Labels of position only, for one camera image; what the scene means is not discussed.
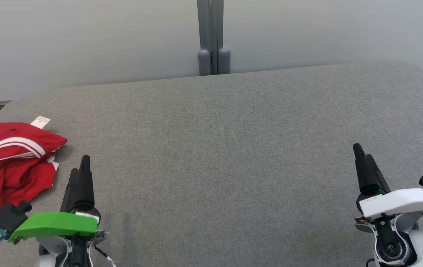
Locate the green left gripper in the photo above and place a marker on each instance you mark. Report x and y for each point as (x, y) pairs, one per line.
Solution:
(52, 224)

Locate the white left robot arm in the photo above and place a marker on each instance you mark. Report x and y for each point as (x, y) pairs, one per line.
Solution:
(52, 244)

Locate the red basketball jersey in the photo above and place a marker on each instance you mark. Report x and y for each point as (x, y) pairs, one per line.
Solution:
(15, 131)

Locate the red white-striped shorts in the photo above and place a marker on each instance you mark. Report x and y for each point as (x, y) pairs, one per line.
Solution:
(11, 181)

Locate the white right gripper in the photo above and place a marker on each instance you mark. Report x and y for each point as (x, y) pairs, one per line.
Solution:
(400, 202)

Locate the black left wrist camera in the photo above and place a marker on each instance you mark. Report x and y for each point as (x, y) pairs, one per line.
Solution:
(7, 218)

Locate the grey partition post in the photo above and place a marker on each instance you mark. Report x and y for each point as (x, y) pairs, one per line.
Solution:
(204, 37)

